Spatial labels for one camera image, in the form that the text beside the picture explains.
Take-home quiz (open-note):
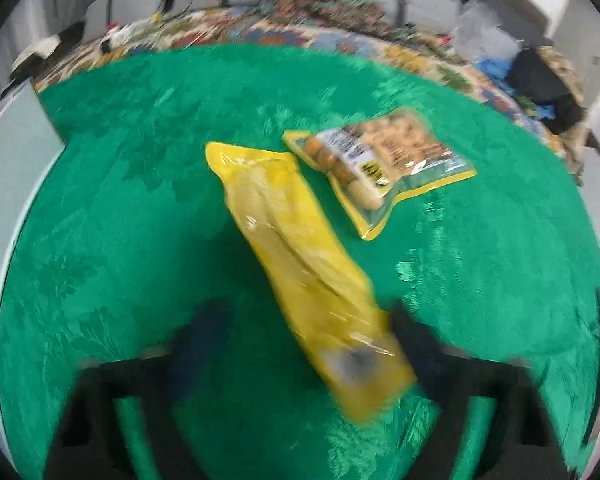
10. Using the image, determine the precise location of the black bag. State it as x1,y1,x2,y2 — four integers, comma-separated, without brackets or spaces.
506,47,589,134

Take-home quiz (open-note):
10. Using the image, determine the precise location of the white cardboard box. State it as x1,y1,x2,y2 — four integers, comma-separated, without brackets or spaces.
0,80,67,461

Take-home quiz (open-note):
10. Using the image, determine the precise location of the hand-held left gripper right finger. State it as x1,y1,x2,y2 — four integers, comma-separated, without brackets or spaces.
391,306,571,480

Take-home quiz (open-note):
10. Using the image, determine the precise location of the yellow-edged packet of round balls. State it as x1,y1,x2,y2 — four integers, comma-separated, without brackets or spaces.
282,107,479,241

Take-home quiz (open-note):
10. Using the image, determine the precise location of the clear plastic bag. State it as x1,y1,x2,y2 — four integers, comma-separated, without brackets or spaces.
451,0,522,62

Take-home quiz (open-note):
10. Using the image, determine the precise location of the blue cloth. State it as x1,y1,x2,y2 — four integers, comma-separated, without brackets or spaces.
471,57,557,122

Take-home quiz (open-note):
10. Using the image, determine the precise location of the white power adapter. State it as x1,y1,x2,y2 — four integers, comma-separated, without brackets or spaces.
99,24,147,54

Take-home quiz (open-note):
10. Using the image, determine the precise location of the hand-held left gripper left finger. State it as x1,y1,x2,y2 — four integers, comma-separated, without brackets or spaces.
45,301,232,480

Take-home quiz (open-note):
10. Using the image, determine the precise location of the floral bedsheet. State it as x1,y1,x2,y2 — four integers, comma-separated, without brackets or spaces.
35,7,556,136

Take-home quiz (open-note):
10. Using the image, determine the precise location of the long yellow snack packet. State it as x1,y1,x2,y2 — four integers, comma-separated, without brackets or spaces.
204,141,417,422

